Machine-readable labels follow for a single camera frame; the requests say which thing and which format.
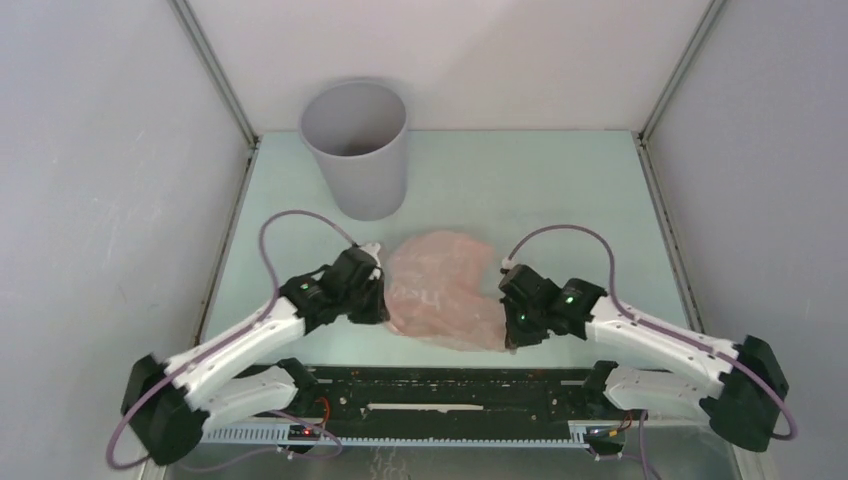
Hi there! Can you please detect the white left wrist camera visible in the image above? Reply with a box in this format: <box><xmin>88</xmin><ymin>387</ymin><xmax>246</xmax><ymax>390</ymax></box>
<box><xmin>359</xmin><ymin>242</ymin><xmax>383</xmax><ymax>280</ymax></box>

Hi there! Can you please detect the right controller board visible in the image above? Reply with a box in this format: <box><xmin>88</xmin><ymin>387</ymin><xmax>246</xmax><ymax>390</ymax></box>
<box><xmin>584</xmin><ymin>426</ymin><xmax>629</xmax><ymax>441</ymax></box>

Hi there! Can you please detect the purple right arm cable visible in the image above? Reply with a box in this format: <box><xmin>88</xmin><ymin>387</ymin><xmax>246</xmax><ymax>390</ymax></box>
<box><xmin>506</xmin><ymin>223</ymin><xmax>800</xmax><ymax>442</ymax></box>

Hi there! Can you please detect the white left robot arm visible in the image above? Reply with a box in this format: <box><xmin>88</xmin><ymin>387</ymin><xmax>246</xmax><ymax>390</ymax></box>
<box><xmin>121</xmin><ymin>242</ymin><xmax>389</xmax><ymax>465</ymax></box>

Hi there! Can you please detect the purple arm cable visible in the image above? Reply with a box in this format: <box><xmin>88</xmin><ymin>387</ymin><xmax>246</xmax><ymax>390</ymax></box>
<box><xmin>506</xmin><ymin>223</ymin><xmax>800</xmax><ymax>442</ymax></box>
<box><xmin>105</xmin><ymin>209</ymin><xmax>362</xmax><ymax>472</ymax></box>

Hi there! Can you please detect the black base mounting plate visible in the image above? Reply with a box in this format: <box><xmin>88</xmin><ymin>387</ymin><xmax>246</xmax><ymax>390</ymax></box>
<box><xmin>284</xmin><ymin>366</ymin><xmax>637</xmax><ymax>439</ymax></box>

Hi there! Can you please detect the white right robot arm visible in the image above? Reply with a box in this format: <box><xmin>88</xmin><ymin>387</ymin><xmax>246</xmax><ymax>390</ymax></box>
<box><xmin>498</xmin><ymin>264</ymin><xmax>789</xmax><ymax>453</ymax></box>

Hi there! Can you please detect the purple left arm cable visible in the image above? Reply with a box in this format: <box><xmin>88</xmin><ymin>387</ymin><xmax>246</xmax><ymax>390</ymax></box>
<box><xmin>105</xmin><ymin>209</ymin><xmax>362</xmax><ymax>472</ymax></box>

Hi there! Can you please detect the left controller board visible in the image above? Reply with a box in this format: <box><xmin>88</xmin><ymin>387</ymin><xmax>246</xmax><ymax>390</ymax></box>
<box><xmin>286</xmin><ymin>424</ymin><xmax>323</xmax><ymax>442</ymax></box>

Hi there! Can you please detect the grey slotted cable duct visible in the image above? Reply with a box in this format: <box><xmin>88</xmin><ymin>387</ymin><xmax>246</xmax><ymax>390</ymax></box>
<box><xmin>200</xmin><ymin>423</ymin><xmax>608</xmax><ymax>449</ymax></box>

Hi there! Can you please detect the controller board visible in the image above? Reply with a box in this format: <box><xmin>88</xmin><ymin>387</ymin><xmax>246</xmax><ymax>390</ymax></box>
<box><xmin>584</xmin><ymin>426</ymin><xmax>629</xmax><ymax>441</ymax></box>
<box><xmin>286</xmin><ymin>424</ymin><xmax>323</xmax><ymax>442</ymax></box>

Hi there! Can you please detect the pink plastic trash bag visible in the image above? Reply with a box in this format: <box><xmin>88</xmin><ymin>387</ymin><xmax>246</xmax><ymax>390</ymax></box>
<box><xmin>385</xmin><ymin>230</ymin><xmax>508</xmax><ymax>352</ymax></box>

